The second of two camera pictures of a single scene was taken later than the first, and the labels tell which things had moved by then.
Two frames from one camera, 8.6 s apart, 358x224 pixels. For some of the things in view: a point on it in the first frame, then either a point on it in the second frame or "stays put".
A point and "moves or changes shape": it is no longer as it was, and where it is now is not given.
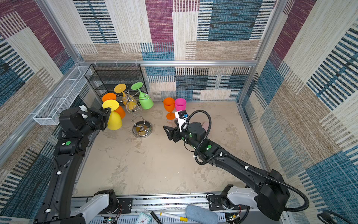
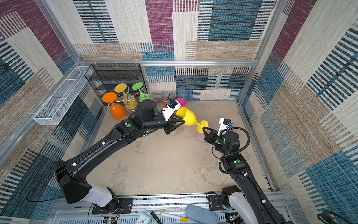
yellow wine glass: (114, 122) moves or changes shape
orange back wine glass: (111, 96) stays put
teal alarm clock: (143, 219) stays put
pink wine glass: (180, 104) stays put
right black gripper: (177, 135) -> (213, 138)
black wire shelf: (105, 77) stays put
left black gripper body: (101, 120) -> (168, 127)
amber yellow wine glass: (129, 101) stays put
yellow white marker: (182, 219) stays put
